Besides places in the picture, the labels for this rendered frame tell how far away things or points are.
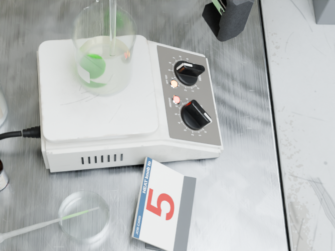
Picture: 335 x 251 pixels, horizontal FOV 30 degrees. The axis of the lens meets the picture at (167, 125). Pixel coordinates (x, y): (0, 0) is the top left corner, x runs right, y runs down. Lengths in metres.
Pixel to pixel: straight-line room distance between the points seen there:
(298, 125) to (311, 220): 0.12
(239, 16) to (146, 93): 0.19
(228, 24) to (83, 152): 0.23
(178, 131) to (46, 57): 0.16
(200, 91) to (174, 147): 0.09
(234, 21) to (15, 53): 0.36
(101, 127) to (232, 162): 0.17
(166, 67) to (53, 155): 0.16
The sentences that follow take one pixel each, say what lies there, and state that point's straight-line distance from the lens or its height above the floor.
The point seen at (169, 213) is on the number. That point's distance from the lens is 0.69.
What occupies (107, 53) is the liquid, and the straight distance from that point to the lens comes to 0.65.
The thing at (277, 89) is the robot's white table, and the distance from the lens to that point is 0.79.
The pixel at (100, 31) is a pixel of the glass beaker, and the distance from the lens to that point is 0.66.
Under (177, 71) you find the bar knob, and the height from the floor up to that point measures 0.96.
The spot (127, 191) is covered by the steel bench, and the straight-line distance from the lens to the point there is 0.71.
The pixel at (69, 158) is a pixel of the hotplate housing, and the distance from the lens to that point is 0.67.
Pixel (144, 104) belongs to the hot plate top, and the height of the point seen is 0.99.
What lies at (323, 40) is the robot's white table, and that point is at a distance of 0.85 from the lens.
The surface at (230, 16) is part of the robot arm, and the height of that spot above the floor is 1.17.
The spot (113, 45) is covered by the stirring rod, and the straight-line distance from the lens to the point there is 0.63.
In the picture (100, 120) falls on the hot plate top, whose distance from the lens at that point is 0.65.
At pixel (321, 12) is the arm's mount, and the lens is 0.84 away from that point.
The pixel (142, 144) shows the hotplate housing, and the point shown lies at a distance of 0.66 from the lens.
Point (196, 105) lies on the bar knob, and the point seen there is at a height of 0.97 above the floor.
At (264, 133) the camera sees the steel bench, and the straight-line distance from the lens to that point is 0.76.
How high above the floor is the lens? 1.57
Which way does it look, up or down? 65 degrees down
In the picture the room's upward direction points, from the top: 11 degrees clockwise
